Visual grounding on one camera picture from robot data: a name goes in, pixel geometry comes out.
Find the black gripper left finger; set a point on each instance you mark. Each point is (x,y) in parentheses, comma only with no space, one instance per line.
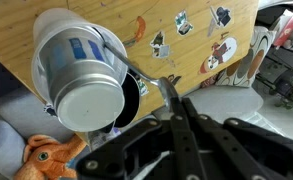
(188,160)

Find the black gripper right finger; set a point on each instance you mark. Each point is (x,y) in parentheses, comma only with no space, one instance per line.
(233,159)

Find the silver spoon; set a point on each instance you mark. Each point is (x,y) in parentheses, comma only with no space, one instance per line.
(166,88)

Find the clear plastic cup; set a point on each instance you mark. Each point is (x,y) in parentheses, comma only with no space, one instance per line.
(48,24)

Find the patterned cushion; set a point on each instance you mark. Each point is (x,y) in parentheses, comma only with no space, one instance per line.
(242,73)

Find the wooden table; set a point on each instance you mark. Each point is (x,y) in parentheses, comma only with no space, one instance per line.
(162,37)

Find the orange plush octopus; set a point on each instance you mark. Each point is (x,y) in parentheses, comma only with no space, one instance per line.
(45,158)

